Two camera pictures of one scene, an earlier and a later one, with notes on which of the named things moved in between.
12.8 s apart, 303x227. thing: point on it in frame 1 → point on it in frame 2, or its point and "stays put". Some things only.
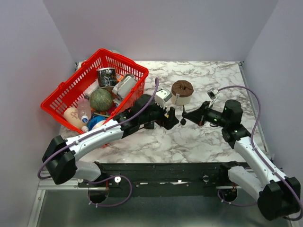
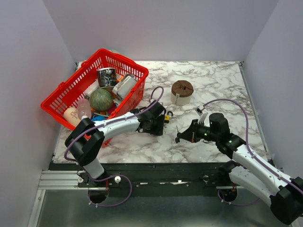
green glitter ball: (101, 100) stays put
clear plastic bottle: (84, 109) stays put
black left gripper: (167, 123) → (158, 130)
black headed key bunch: (183, 121) → (179, 134)
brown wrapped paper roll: (182, 91) stays put
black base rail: (156, 179) stays put
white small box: (94, 86) stays put
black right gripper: (200, 115) → (191, 135)
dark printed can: (107, 77) stays put
